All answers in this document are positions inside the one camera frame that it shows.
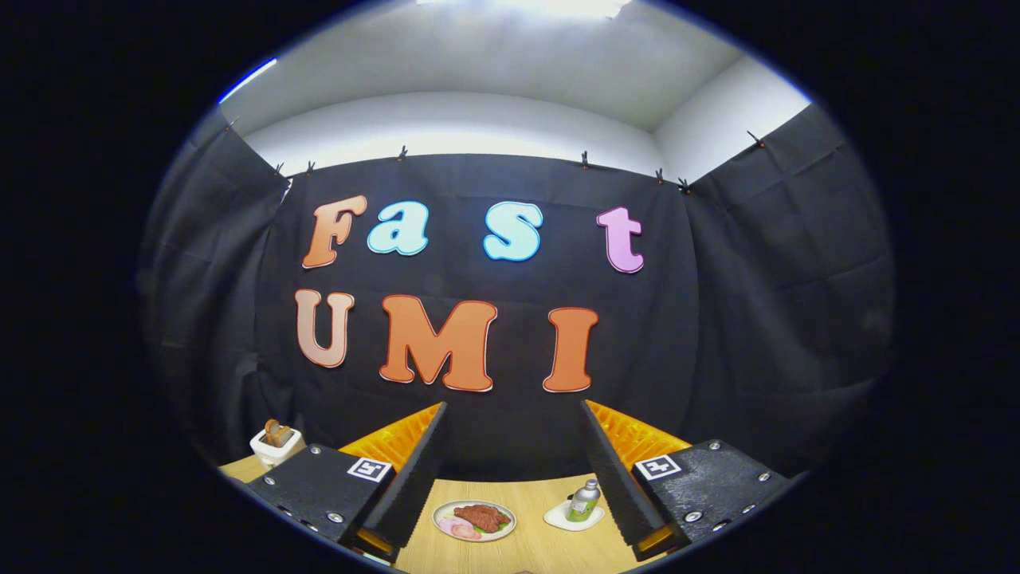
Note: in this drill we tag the pale pink ham slice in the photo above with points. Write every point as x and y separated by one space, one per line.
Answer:
448 524

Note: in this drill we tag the bright ceiling light panel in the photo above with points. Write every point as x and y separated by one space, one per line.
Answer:
558 6

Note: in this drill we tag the brown toast slices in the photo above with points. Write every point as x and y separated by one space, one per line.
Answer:
278 433

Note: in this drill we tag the ceiling light strip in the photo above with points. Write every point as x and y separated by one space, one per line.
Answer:
249 80

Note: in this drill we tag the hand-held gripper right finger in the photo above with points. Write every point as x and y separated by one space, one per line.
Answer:
615 478

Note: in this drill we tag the green lettuce leaf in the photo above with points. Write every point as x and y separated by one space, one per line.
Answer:
500 526

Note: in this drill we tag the white round plate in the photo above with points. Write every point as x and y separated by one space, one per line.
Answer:
506 530

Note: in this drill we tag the row of black cloth clips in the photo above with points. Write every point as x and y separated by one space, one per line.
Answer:
402 153

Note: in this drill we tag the brown steak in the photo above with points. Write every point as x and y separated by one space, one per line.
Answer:
480 516

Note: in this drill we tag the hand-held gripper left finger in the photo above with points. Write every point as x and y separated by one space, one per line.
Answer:
410 478

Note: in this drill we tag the reddish pink ham slice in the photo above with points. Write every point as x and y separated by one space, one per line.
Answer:
466 532

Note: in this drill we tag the silver bottle with green label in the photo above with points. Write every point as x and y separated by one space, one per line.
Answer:
583 502

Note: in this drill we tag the small white saucer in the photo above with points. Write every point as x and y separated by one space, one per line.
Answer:
558 520

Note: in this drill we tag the white toaster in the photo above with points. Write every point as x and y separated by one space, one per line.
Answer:
275 454

